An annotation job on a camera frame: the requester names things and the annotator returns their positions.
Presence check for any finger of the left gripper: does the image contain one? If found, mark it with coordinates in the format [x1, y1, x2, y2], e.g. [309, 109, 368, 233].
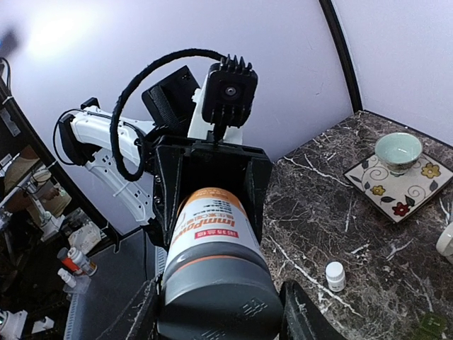
[154, 144, 183, 244]
[244, 155, 273, 244]

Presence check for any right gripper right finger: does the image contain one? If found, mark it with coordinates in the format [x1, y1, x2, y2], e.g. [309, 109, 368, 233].
[279, 280, 345, 340]

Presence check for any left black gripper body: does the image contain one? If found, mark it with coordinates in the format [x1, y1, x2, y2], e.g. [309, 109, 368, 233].
[151, 135, 269, 248]

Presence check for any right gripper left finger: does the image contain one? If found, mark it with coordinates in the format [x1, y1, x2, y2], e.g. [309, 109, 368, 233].
[102, 280, 159, 339]

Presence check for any orange pill bottle grey cap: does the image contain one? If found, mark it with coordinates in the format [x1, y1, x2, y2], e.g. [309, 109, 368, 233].
[157, 188, 283, 339]

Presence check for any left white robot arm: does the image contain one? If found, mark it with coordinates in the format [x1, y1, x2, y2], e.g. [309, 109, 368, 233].
[57, 60, 272, 249]

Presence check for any small white pill bottle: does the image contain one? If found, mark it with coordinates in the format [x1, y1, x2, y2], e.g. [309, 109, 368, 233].
[325, 261, 346, 293]

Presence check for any orange bottle on shelf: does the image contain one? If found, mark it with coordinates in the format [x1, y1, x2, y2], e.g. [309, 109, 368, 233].
[57, 247, 98, 276]

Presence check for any left light green bowl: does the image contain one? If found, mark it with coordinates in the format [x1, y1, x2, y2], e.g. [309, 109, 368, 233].
[374, 132, 423, 176]

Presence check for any floral square plate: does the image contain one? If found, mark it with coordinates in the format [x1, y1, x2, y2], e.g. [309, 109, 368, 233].
[344, 153, 452, 223]

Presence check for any cream coral pattern mug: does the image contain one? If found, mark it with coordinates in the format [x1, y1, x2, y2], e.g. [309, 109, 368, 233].
[436, 222, 453, 264]

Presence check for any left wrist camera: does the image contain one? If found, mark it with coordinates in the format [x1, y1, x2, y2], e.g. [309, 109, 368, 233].
[187, 55, 258, 145]

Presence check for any left black frame post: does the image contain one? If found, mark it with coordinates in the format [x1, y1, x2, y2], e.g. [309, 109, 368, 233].
[319, 0, 363, 112]

